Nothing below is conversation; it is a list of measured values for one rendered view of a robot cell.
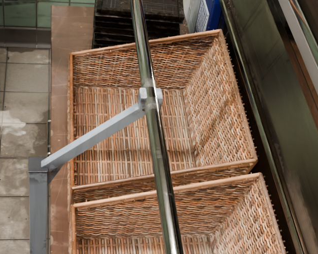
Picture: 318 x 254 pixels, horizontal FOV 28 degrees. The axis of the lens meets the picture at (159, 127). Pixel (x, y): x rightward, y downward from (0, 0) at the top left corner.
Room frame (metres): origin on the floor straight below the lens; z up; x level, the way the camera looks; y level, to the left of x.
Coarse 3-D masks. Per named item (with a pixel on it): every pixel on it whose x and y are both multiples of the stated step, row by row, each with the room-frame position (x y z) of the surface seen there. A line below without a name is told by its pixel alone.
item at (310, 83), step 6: (276, 0) 1.38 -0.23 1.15; (276, 6) 1.37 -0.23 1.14; (282, 12) 1.33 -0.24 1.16; (282, 18) 1.32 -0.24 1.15; (288, 30) 1.27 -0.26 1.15; (288, 36) 1.26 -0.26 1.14; (294, 42) 1.22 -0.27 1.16; (294, 48) 1.21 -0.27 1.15; (300, 54) 1.17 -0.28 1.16; (300, 60) 1.16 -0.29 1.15; (300, 66) 1.15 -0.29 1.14; (306, 72) 1.12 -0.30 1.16; (306, 78) 1.11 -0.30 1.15; (312, 84) 1.07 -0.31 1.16; (312, 90) 1.06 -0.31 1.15
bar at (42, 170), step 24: (144, 24) 1.15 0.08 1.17; (144, 48) 1.06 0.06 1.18; (144, 72) 0.99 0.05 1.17; (144, 96) 0.92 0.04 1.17; (120, 120) 0.91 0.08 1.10; (72, 144) 0.90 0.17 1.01; (48, 168) 0.88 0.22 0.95; (168, 168) 0.75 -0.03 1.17; (168, 192) 0.69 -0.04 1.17; (168, 216) 0.64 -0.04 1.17; (168, 240) 0.59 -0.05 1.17
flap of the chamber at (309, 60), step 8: (280, 0) 1.00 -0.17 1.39; (288, 0) 0.98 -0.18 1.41; (312, 0) 1.01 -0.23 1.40; (288, 8) 0.97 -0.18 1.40; (312, 8) 0.98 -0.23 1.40; (288, 16) 0.95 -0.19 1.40; (312, 16) 0.95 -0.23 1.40; (288, 24) 0.94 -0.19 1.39; (296, 24) 0.92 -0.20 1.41; (296, 32) 0.90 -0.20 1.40; (296, 40) 0.89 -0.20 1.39; (304, 40) 0.87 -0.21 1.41; (304, 48) 0.86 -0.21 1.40; (304, 56) 0.85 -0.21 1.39; (312, 56) 0.83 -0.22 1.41; (312, 64) 0.82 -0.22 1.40; (312, 72) 0.81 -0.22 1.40; (312, 80) 0.80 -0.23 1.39
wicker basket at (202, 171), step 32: (96, 64) 1.55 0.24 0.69; (128, 64) 1.57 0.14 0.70; (160, 64) 1.60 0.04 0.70; (192, 64) 1.62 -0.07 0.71; (224, 64) 1.50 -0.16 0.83; (128, 96) 1.54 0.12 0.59; (192, 96) 1.56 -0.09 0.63; (224, 96) 1.40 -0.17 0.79; (128, 128) 1.40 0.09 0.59; (192, 128) 1.44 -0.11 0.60; (224, 128) 1.31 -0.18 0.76; (96, 160) 1.24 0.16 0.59; (128, 160) 1.26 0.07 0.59; (224, 160) 1.22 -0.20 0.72; (256, 160) 1.11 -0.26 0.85; (96, 192) 1.02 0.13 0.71; (128, 192) 1.04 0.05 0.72
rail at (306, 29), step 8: (296, 0) 0.96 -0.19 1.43; (304, 0) 0.96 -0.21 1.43; (296, 8) 0.94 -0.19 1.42; (304, 8) 0.94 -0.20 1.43; (296, 16) 0.93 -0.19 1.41; (304, 16) 0.91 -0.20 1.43; (304, 24) 0.90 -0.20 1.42; (312, 24) 0.89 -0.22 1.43; (304, 32) 0.88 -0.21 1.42; (312, 32) 0.87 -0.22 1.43; (312, 40) 0.85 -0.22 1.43; (312, 48) 0.84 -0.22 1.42
